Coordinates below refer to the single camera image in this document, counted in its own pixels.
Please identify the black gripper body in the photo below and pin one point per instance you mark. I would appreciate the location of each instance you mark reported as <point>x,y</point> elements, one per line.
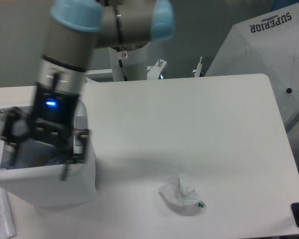
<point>51,117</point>

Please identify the white Superior umbrella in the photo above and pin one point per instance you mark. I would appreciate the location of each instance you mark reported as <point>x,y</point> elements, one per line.
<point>267,44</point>

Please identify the crushed clear plastic bottle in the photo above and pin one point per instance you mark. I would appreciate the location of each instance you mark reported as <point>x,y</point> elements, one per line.
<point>30,154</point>

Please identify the white plastic wrapper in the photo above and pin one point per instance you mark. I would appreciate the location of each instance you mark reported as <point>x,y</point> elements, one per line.
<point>181,191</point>

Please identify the white metal base bracket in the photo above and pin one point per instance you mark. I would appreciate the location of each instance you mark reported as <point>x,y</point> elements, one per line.
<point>153,72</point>

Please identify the white plastic trash can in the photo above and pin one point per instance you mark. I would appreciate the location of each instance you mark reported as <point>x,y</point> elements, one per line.
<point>41,186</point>

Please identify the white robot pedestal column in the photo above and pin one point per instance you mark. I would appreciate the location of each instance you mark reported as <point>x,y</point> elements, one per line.
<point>129,62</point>

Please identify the white paper notepad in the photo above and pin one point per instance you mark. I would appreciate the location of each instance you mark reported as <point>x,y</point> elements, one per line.
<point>7,228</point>

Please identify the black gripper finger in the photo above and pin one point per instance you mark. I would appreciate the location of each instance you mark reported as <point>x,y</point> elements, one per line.
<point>76,155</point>
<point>13,141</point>

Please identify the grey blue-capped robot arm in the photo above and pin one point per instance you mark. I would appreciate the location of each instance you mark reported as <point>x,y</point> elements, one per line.
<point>78,27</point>

